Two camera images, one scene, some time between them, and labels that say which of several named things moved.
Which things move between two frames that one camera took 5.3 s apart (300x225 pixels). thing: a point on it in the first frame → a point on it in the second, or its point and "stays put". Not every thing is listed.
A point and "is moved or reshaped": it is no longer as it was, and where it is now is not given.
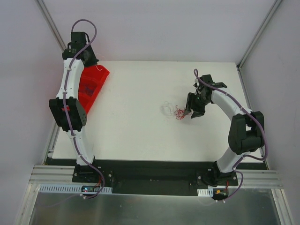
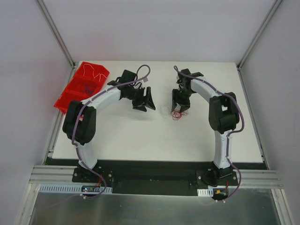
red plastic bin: (93, 79) stays put
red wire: (179, 114) is moved or reshaped
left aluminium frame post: (51, 23) stays put
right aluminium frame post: (246, 54) stays put
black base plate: (148, 176) stays put
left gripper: (90, 59) → (140, 99)
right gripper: (195, 104) → (181, 101)
